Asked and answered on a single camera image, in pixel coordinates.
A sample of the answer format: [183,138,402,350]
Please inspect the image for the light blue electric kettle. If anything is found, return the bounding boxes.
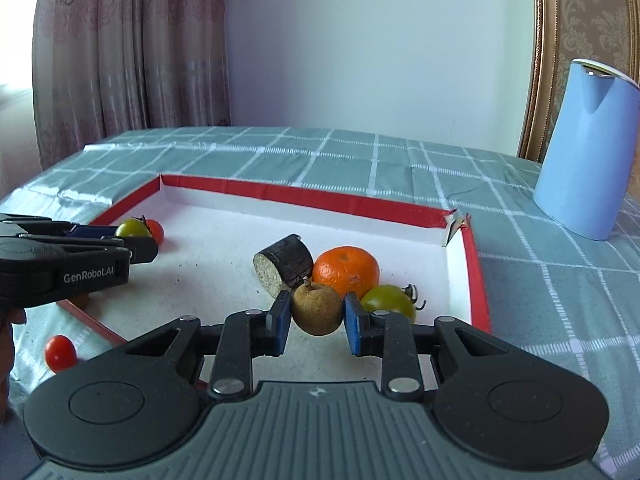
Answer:
[532,58,640,242]

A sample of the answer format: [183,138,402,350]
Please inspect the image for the gold wall frame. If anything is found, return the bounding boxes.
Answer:
[517,0,640,163]

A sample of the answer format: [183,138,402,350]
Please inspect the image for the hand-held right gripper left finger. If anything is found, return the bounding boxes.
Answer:
[120,290,293,401]

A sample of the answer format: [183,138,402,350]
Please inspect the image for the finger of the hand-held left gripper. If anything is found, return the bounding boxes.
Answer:
[0,236,160,265]
[0,212,119,241]

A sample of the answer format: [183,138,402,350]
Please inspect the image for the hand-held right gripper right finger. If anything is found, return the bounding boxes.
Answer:
[342,291,508,401]

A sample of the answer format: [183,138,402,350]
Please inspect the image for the brown patterned curtain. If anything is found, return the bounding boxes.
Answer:
[31,0,232,171]

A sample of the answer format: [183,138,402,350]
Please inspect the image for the small brown round fruit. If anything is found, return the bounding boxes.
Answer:
[291,276,346,336]

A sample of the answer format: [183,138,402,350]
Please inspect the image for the orange mandarin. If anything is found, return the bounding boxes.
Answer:
[312,246,381,301]

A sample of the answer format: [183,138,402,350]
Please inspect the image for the red shallow cardboard box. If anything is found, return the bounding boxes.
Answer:
[60,173,493,391]

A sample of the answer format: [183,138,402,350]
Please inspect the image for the person's left hand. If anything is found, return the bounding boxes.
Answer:
[0,307,27,386]

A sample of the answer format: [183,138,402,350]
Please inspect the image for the green tomato with stem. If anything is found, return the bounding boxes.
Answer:
[360,283,427,326]
[115,216,152,239]

